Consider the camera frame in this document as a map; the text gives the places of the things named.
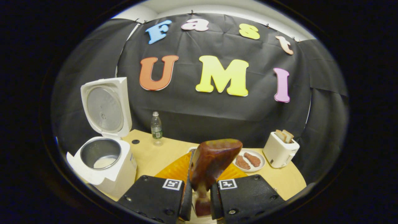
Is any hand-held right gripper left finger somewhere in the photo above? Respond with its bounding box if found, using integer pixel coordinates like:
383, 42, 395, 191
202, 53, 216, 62
118, 152, 195, 224

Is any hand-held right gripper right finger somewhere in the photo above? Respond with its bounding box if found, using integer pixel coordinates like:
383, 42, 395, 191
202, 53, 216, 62
210, 163, 285, 223

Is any white rice cooker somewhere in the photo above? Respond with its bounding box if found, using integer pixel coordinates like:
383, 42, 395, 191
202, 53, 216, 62
66, 77, 137, 198

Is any brown wooden spoon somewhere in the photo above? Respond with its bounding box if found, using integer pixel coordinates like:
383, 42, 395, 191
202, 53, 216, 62
189, 139, 243, 217

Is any white round plate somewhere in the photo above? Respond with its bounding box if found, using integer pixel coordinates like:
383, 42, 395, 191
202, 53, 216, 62
233, 149, 266, 173

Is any white toaster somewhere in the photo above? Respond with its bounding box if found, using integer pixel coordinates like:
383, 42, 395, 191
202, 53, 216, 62
263, 132, 300, 169

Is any clear plastic water bottle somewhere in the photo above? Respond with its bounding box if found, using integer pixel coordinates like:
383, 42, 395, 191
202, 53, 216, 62
151, 111, 163, 147

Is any black backdrop cloth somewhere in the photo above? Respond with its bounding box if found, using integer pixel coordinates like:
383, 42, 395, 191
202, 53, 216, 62
51, 13, 349, 184

